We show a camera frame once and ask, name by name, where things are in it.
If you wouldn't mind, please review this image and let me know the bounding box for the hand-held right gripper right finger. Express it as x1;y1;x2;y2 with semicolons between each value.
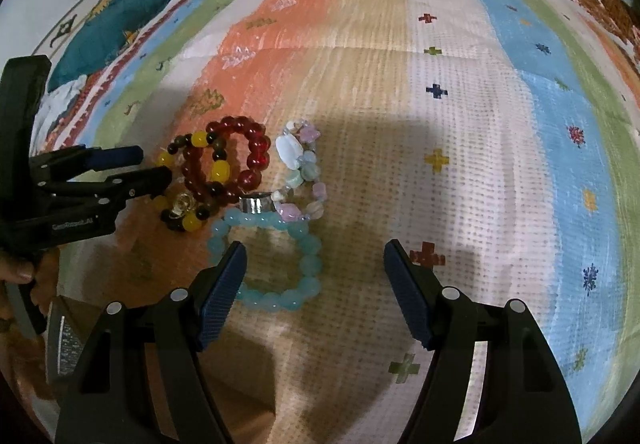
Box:
382;239;583;444

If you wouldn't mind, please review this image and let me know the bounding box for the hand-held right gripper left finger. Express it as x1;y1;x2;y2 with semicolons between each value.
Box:
54;241;248;444

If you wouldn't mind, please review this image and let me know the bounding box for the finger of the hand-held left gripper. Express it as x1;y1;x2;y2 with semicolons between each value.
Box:
30;146;144;185
30;166;173;225

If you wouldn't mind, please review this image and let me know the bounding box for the yellow and dark bead bracelet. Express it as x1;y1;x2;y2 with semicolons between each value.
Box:
155;130;233;233

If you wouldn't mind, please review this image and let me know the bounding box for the silver ring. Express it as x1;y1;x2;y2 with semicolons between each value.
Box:
238;194;276;215

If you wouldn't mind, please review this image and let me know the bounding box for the red bead bracelet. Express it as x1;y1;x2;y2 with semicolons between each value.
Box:
181;115;271;202

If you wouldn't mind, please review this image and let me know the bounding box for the light blue bead bracelet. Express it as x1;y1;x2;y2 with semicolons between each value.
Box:
207;209;323;312

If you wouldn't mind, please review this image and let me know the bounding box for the pastel stone bracelet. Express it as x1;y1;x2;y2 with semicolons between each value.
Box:
272;120;328;225

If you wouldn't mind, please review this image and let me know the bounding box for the person's left hand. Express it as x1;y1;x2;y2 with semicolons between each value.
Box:
0;248;37;285

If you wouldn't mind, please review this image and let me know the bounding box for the teal cloth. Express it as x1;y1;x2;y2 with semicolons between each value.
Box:
50;0;208;92

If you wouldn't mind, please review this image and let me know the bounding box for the striped patterned mat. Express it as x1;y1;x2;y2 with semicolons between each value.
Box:
27;0;640;444

